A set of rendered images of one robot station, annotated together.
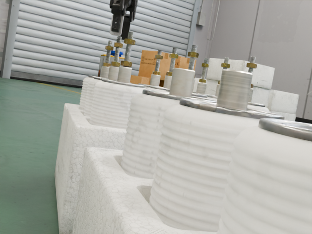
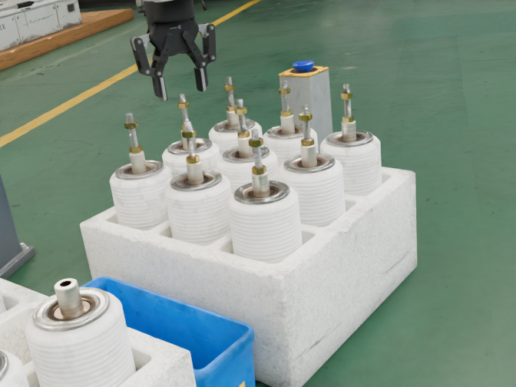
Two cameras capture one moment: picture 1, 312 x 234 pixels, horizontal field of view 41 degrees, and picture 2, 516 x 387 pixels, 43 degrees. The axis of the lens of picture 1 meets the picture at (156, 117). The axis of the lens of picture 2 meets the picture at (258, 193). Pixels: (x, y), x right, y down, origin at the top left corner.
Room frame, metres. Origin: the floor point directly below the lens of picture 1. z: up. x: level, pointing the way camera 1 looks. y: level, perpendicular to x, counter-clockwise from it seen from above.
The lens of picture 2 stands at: (0.31, -0.83, 0.59)
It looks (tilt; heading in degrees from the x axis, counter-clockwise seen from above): 22 degrees down; 55
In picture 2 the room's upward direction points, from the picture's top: 7 degrees counter-clockwise
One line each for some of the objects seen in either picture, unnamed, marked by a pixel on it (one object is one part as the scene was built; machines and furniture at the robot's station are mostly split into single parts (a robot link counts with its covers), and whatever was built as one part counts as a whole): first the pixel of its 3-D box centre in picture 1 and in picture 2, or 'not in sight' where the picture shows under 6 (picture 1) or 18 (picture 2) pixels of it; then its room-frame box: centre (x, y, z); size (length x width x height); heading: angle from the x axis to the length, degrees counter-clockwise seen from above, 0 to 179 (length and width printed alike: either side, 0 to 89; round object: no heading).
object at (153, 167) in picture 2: (123, 84); (139, 170); (0.72, 0.07, 0.25); 0.08 x 0.08 x 0.01
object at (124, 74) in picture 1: (124, 76); (138, 162); (0.72, 0.07, 0.26); 0.02 x 0.02 x 0.03
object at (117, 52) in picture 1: (116, 55); (185, 116); (0.83, 0.10, 0.30); 0.01 x 0.01 x 0.08
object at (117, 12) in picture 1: (116, 17); (152, 81); (0.79, 0.10, 0.37); 0.03 x 0.01 x 0.05; 173
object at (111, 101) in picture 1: (115, 135); (149, 223); (0.72, 0.07, 0.16); 0.10 x 0.10 x 0.18
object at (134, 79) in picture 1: (141, 90); not in sight; (4.62, 0.21, 0.15); 0.30 x 0.24 x 0.30; 37
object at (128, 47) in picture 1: (127, 53); (133, 137); (0.72, 0.07, 0.30); 0.01 x 0.01 x 0.08
